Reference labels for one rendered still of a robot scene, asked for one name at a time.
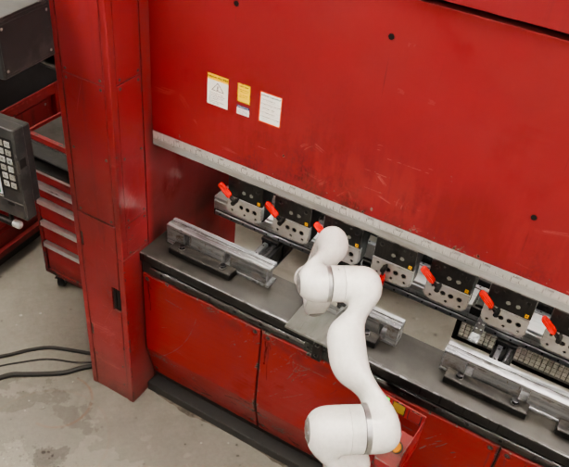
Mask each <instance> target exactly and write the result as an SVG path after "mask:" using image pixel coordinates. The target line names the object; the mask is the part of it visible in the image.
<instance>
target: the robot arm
mask: <svg viewBox="0 0 569 467"><path fill-rule="evenodd" d="M347 252H348V238H347V236H346V234H345V233H344V231H343V230H342V229H340V228H339V227H336V226H329V227H326V228H324V229H323V230H321V231H320V233H319V234H318V236H317V238H316V241H315V243H314V245H313V248H312V250H311V252H310V256H309V258H308V261H307V263H306V264H305V265H304V266H301V267H300V268H298V269H297V271H296V273H295V283H296V285H297V290H298V292H299V294H300V295H301V296H302V297H303V303H304V309H305V311H306V313H307V314H308V315H310V316H312V317H318V316H321V315H323V314H324V313H325V312H326V311H327V310H328V309H329V307H330V305H333V306H335V307H338V308H339V309H340V308H342V307H344V308H345V307H346V304H345V303H347V304H348V308H347V310H346V311H345V312H344V313H342V314H341V315H340V316H339V317H338V318H337V319H335V320H334V321H333V323H332V324H331V325H330V327H329V329H328V333H327V348H328V357H329V362H330V366H331V369H332V371H333V373H334V375H335V377H336V379H337V380H338V381H339V382H340V383H341V384H342V385H344V386H345V387H347V388H348V389H350V390H351V391H352V392H354V393H355V394H356V395H357V396H358V398H359V399H360V403H361V404H343V405H326V406H321V407H318V408H316V409H314V410H312V411H311V412H310V414H309V415H308V417H307V419H306V420H305V427H304V430H305V438H306V441H307V444H308V446H309V449H310V451H311V452H312V454H313V455H314V456H315V457H316V458H317V459H318V460H319V461H320V462H321V463H322V464H323V466H322V467H371V461H370V457H369V455H374V454H384V453H387V452H390V451H392V450H393V449H395V448H396V447H397V445H398V443H399V441H400V438H401V426H400V421H399V418H398V415H397V413H396V411H395V409H394V407H393V406H392V404H391V403H390V401H389V400H388V398H387V397H386V395H385V394H384V392H383V391H382V389H381V388H380V386H379V385H378V384H377V383H376V381H375V379H374V377H373V374H372V371H371V368H370V364H369V361H368V355H367V347H366V340H365V322H366V319H367V317H368V315H369V314H370V312H371V311H372V310H373V308H374V307H375V305H376V304H377V302H378V301H379V299H380V297H381V295H382V289H383V287H382V286H383V285H382V281H381V278H380V276H379V275H378V273H377V272H376V271H375V270H373V269H371V268H369V267H365V266H354V265H337V264H338V263H339V262H340V261H341V260H342V259H343V258H344V257H345V256H346V254H347Z"/></svg>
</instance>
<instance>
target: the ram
mask: <svg viewBox="0 0 569 467"><path fill-rule="evenodd" d="M148 13H149V41H150V68H151V96H152V124H153V131H155V132H158V133H162V134H164V135H167V136H169V137H171V138H173V139H176V140H179V141H181V142H184V143H186V144H189V145H192V146H194V147H197V148H199V149H202V150H204V151H207V152H209V153H211V154H213V155H216V156H218V157H221V158H225V159H227V160H230V161H232V162H234V163H236V164H239V165H241V166H244V167H246V168H249V169H251V170H254V171H257V172H259V173H262V174H264V175H267V176H269V177H272V178H273V179H276V180H278V181H281V182H283V183H287V184H290V185H292V186H295V187H296V188H299V189H301V190H304V191H306V192H309V193H311V194H314V195H316V196H319V197H322V198H324V199H327V200H329V201H332V202H334V203H336V204H338V205H341V206H343V207H346V208H350V209H352V210H355V211H357V212H359V213H361V214H364V215H366V216H369V217H371V218H374V219H376V220H379V221H382V222H385V223H387V224H390V225H392V226H395V227H397V228H399V229H401V230H404V231H406V232H409V233H411V234H415V235H418V236H420V237H422V238H424V239H427V240H429V241H432V242H434V243H437V244H439V245H442V246H445V247H447V248H450V249H452V250H455V251H457V252H460V253H462V254H464V255H466V256H469V257H471V258H474V259H478V260H480V261H483V262H485V263H487V264H489V265H492V266H494V267H497V268H499V269H502V270H504V271H507V272H510V273H512V274H515V275H517V276H520V277H522V278H525V279H526V280H529V281H531V282H534V283H536V284H540V285H543V286H545V287H548V288H549V289H552V290H554V291H557V292H559V293H562V294H564V295H567V296H569V34H567V33H563V32H557V31H554V30H550V29H546V28H543V27H539V26H536V25H533V24H529V23H525V22H522V21H519V20H515V19H509V18H505V17H502V16H499V15H495V14H491V13H488V12H485V11H481V10H478V9H474V8H470V7H467V6H461V5H457V4H454V3H451V2H447V1H444V0H148ZM208 72H210V73H213V74H215V75H218V76H221V77H223V78H226V79H229V83H228V107H227V109H225V108H222V107H218V106H215V105H212V104H210V103H208V102H207V100H208ZM239 82H240V83H242V84H244V85H247V86H250V103H249V105H247V104H245V103H242V102H239V101H237V89H238V83H239ZM260 91H263V92H266V93H268V94H271V95H276V96H279V97H282V98H283V103H282V113H281V123H280V129H279V128H276V127H274V126H271V125H269V124H266V123H264V122H261V121H259V97H260ZM237 105H240V106H242V107H247V108H249V118H248V117H246V116H243V115H240V114H238V113H236V109H237ZM153 144H154V145H158V146H160V147H163V148H165V149H167V150H170V151H171V152H174V153H176V154H179V155H181V156H184V157H186V158H190V159H192V160H194V161H196V162H199V163H201V164H204V165H206V166H209V167H211V168H213V169H215V170H219V171H221V172H224V173H226V174H229V175H231V176H234V177H235V178H238V179H240V180H242V181H245V182H247V183H251V184H254V185H256V186H258V187H260V188H263V189H265V190H267V191H270V192H272V193H275V194H277V195H279V196H283V197H285V198H288V199H290V200H292V201H295V202H297V203H299V204H301V205H304V206H306V207H309V208H313V209H315V210H317V211H320V212H321V213H324V214H326V215H329V216H331V217H334V218H336V219H339V220H341V221H344V222H346V223H349V224H351V225H354V226H356V227H359V228H361V229H363V230H365V231H367V232H370V233H372V234H376V235H379V236H381V237H384V238H385V239H388V240H390V241H392V242H395V243H397V244H400V245H402V246H405V247H408V248H410V249H413V250H415V251H417V252H420V253H422V254H425V255H426V256H429V257H431V258H434V259H437V260H440V261H442V262H445V263H447V264H449V265H451V266H454V267H456V268H459V269H461V270H463V271H467V272H469V273H471V274H474V275H476V276H479V277H481V278H484V279H486V280H488V281H490V282H492V283H495V284H499V285H501V286H504V287H506V288H509V289H511V290H512V291H515V292H517V293H520V294H522V295H525V296H527V297H531V298H534V299H535V300H537V301H540V302H542V303H545V304H547V305H550V306H552V307H554V308H556V309H560V310H562V311H565V312H567V313H569V305H566V304H564V303H562V302H560V301H558V300H555V299H553V298H550V297H546V296H544V295H541V294H540V293H537V292H535V291H532V290H530V289H527V288H525V287H522V286H520V285H518V284H514V283H512V282H510V281H507V280H505V279H502V278H500V277H498V276H496V275H493V274H491V273H488V272H486V271H482V270H479V269H477V268H475V267H473V266H470V265H468V264H465V263H463V262H460V261H458V260H456V259H453V258H450V257H448V256H445V255H443V254H440V253H438V252H435V251H434V250H431V249H429V248H426V247H424V246H420V245H417V244H415V243H413V242H411V241H408V240H406V239H404V238H401V237H399V236H396V235H394V234H391V233H388V232H386V231H383V230H381V229H378V228H376V227H373V226H372V225H369V224H367V223H364V222H362V221H358V220H355V219H353V218H351V217H349V216H347V215H344V214H342V213H339V212H337V211H334V210H332V209H329V208H326V207H324V206H321V205H319V204H316V203H314V202H311V201H309V200H307V199H305V198H302V197H300V196H296V195H294V194H291V193H289V192H286V191H285V190H282V189H280V188H277V187H275V186H272V185H270V184H267V183H264V182H262V181H259V180H257V179H254V178H252V177H249V176H247V175H245V174H243V173H241V172H238V171H236V170H232V169H229V168H227V167H224V166H222V165H220V164H218V163H215V162H213V161H210V160H208V159H205V158H202V157H200V156H197V155H195V154H193V153H190V152H188V151H185V150H183V149H181V148H179V147H176V146H174V145H170V144H167V143H165V142H162V141H160V140H158V139H156V138H153Z"/></svg>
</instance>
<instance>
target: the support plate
mask: <svg viewBox="0 0 569 467"><path fill-rule="evenodd" d="M347 308H348V307H345V308H344V309H343V311H346V310H347ZM343 311H341V312H340V313H338V314H337V315H336V316H335V315H334V314H333V313H331V312H329V311H328V310H327V311H326V312H325V313H324V314H323V315H321V316H318V317H312V316H310V315H308V314H307V313H306V311H305V309H304V304H303V305H302V306H301V307H300V308H299V309H298V311H297V312H296V313H295V314H294V316H293V317H292V318H291V319H290V320H289V321H288V323H287V324H286V325H285V326H284V328H286V329H289V330H291V331H293V332H295V333H297V334H300V335H302V336H304V337H306V338H308V339H309V340H311V341H314V342H316V343H318V344H320V345H322V346H324V347H327V333H328V329H329V327H330V325H331V324H332V323H333V321H334V320H335V319H337V318H338V317H339V316H340V315H341V314H342V313H344V312H343Z"/></svg>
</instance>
